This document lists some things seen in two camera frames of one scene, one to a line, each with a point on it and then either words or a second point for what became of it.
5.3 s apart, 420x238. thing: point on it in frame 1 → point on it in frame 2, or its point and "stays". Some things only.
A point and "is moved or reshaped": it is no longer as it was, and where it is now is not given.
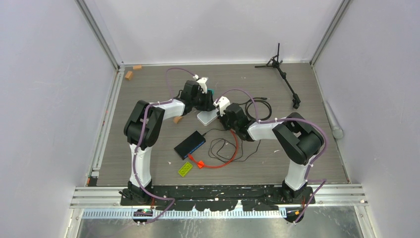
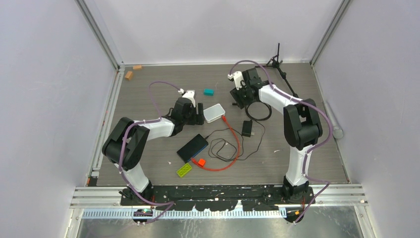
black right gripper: [223, 119] → [236, 94]
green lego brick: [185, 168] stays
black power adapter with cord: [228, 141] is moved or reshaped
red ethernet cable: [235, 135] is moved or reshaped
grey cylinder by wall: [337, 131] stays
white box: [206, 117] stays
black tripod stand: [274, 61] stays
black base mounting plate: [221, 197] stays
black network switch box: [192, 143] is moved or reshaped
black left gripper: [209, 102] → [198, 119]
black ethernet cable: [257, 99] stays
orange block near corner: [129, 75] stays
